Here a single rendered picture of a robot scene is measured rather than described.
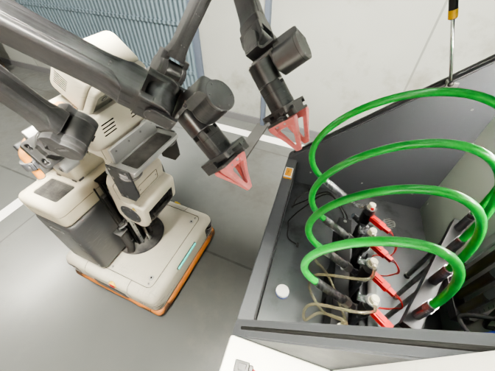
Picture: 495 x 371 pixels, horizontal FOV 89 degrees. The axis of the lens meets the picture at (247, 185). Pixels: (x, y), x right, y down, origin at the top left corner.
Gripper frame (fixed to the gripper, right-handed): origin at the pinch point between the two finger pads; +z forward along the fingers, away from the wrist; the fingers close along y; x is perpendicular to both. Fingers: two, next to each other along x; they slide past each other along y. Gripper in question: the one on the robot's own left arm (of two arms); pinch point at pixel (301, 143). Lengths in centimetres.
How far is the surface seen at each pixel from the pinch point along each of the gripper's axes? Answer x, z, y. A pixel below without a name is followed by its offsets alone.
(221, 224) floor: 123, 43, 63
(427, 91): -24.4, 0.8, 0.1
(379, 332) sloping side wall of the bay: -9.5, 27.9, -24.6
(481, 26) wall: -52, 10, 190
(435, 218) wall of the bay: -12, 49, 38
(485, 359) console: -22.3, 23.5, -29.8
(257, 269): 23.2, 25.1, -11.8
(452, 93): -27.2, 2.8, 0.7
